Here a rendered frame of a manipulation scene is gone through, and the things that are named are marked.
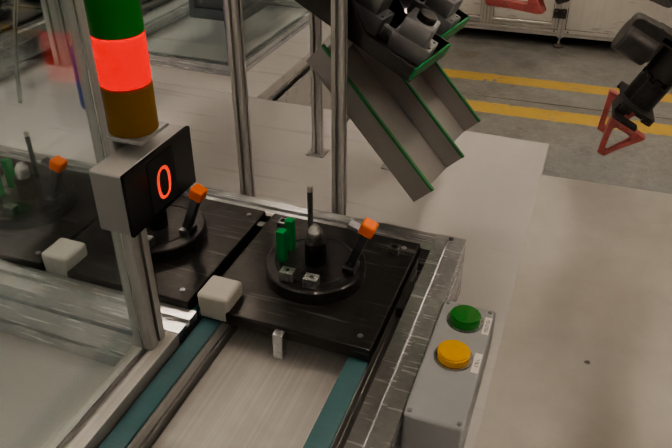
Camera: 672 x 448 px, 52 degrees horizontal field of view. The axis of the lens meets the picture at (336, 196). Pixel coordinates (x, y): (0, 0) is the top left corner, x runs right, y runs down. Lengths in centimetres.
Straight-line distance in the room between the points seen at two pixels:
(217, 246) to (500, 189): 62
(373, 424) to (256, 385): 17
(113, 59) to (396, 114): 61
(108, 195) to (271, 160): 81
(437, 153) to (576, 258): 30
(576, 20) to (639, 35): 366
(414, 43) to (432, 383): 49
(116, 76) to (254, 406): 42
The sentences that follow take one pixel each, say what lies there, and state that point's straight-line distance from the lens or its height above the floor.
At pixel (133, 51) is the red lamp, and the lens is 68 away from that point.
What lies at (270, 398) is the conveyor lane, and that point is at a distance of 88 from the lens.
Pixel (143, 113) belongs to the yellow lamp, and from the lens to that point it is 70.
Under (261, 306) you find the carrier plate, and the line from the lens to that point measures 92.
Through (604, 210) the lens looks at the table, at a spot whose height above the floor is 86.
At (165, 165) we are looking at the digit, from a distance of 74.
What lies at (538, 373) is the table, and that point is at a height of 86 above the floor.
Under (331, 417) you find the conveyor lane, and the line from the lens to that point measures 82.
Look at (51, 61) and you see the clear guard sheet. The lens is 68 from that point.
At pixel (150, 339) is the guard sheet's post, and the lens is 89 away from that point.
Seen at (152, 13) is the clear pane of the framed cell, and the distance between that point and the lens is 202.
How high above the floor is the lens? 157
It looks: 31 degrees down
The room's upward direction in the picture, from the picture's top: straight up
